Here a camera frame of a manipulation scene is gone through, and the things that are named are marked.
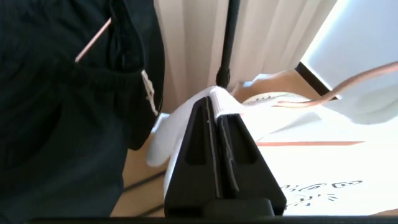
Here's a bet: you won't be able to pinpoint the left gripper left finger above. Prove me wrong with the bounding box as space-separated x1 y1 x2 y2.
164 96 222 217

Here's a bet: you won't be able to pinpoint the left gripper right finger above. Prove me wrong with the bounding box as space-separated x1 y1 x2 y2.
216 113 287 217

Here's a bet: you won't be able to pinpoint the white printed t-shirt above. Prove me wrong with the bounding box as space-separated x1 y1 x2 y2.
146 84 398 217

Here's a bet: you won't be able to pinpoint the pink clothes hanger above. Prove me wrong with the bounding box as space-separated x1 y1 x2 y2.
272 61 398 109
74 17 113 63

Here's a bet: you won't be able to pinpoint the black shorts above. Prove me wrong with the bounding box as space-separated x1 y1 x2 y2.
0 0 166 219

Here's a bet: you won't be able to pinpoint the black clothes rack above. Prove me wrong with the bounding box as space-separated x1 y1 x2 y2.
122 0 242 217

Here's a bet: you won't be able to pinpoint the beige curtain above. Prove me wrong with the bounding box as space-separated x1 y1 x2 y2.
154 0 338 114

